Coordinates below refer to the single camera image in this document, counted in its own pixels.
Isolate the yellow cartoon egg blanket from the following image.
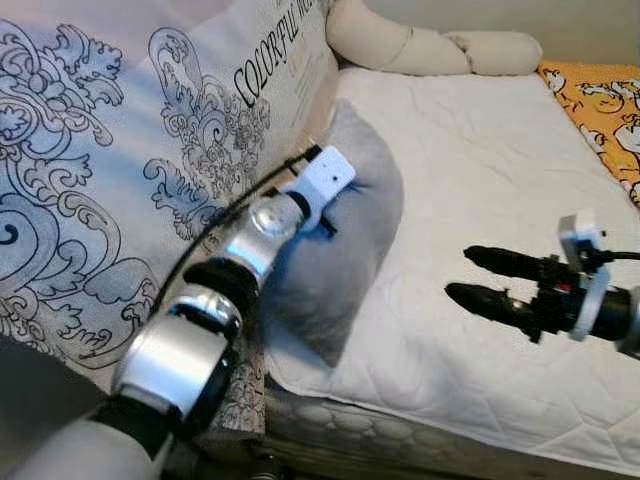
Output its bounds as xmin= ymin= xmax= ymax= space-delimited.
xmin=538 ymin=62 xmax=640 ymax=206

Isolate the beige long bolster pillow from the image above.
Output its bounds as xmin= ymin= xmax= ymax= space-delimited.
xmin=325 ymin=0 xmax=544 ymax=78

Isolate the grey pillow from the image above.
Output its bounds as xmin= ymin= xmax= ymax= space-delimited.
xmin=258 ymin=100 xmax=406 ymax=369

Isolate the quilted beige mattress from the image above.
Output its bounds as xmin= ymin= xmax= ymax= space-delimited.
xmin=262 ymin=385 xmax=640 ymax=480

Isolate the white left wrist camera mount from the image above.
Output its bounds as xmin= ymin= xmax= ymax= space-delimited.
xmin=290 ymin=147 xmax=357 ymax=217

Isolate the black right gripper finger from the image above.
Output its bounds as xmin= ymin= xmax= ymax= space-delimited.
xmin=445 ymin=283 xmax=546 ymax=336
xmin=463 ymin=245 xmax=549 ymax=283

